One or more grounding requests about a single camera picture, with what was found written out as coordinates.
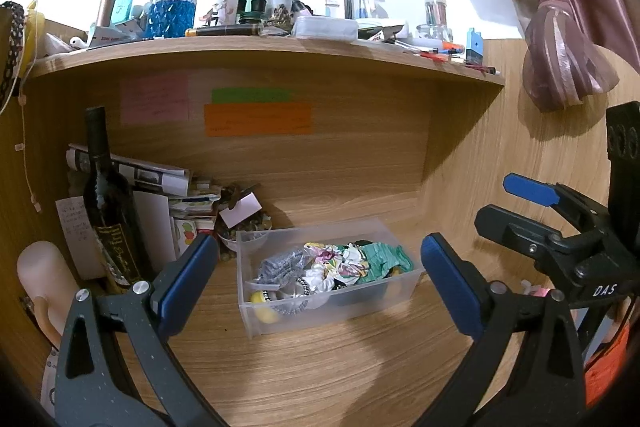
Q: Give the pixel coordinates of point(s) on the green fringed cloth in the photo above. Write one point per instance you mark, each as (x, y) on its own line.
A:
(385, 257)

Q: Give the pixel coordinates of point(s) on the glass bottle with blue beads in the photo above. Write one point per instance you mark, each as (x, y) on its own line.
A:
(172, 14)

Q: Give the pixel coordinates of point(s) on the clear plastic storage box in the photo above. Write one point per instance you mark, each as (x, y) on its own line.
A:
(300, 323)

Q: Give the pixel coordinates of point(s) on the yellow foam roll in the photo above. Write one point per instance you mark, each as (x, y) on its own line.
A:
(265, 309)

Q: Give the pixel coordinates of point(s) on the grey glitter pouch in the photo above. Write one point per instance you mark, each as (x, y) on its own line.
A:
(282, 264)

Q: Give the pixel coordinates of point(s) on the white paper sheet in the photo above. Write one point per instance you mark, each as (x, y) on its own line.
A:
(152, 222)

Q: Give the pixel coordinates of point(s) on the cream plastic cylinder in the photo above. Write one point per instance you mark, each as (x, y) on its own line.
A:
(42, 277)

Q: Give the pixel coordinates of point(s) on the wooden shelf board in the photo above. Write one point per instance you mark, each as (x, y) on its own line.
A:
(250, 52)

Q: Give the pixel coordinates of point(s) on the patterned headband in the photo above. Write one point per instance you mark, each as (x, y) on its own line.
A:
(12, 52)

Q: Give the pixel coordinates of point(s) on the clear tube with pink sticks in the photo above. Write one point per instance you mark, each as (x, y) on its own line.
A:
(435, 12)

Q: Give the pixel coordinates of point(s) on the yellow ribbon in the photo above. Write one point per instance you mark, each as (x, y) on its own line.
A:
(32, 32)

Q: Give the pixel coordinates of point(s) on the white bowl with small items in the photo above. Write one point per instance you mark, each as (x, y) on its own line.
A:
(245, 238)

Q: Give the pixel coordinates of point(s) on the stack of books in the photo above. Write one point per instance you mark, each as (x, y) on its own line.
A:
(195, 207)

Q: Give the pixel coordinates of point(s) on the green sticky note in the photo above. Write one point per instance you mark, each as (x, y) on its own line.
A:
(250, 95)

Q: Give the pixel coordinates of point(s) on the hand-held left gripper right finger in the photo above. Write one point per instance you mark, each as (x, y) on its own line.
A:
(452, 287)

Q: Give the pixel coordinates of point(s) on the brown tube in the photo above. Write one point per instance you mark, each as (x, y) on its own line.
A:
(105, 14)

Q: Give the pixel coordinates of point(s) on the mauve striped curtain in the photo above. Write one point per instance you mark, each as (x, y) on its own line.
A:
(560, 52)

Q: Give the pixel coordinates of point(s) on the floral white scrunchie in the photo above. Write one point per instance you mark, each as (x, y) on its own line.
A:
(332, 259)

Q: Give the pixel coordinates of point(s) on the dark brown pen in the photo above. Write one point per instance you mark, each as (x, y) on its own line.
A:
(225, 30)

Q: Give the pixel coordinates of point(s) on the small glass bowl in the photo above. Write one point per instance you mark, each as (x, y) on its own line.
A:
(434, 32)

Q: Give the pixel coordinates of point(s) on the rolled newspaper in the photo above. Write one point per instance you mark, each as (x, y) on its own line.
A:
(150, 174)

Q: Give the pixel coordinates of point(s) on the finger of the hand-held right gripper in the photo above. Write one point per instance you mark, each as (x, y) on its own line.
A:
(510, 227)
(530, 189)

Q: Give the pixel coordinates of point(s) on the white handwritten note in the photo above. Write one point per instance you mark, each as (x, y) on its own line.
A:
(72, 232)

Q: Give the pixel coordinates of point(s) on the orange sticky note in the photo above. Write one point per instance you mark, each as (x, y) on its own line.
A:
(257, 119)

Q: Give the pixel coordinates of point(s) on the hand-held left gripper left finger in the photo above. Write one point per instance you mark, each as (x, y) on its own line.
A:
(182, 279)

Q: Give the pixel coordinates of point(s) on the dark wine bottle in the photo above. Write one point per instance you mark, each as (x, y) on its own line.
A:
(110, 217)

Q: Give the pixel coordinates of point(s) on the white flat plastic box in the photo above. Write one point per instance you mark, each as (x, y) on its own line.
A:
(325, 28)

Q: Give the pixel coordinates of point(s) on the pink sticky note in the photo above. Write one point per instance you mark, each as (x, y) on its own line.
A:
(155, 99)

